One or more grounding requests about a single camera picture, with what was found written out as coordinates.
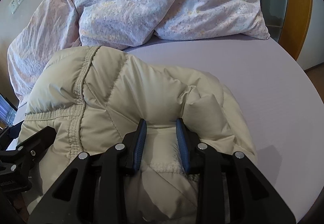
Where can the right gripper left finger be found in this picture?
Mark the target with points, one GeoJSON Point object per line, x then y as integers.
{"type": "Point", "coordinates": [92, 188]}

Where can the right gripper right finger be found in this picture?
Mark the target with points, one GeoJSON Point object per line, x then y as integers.
{"type": "Point", "coordinates": [231, 189]}

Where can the beige puffer jacket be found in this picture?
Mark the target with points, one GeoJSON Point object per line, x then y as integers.
{"type": "Point", "coordinates": [94, 96]}

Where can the lavender bed sheet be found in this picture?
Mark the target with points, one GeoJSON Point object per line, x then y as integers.
{"type": "Point", "coordinates": [282, 109]}

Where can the pink floral duvet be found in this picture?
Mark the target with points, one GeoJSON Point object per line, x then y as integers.
{"type": "Point", "coordinates": [59, 24]}

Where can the wooden door frame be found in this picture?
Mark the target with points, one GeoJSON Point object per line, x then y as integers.
{"type": "Point", "coordinates": [295, 26]}

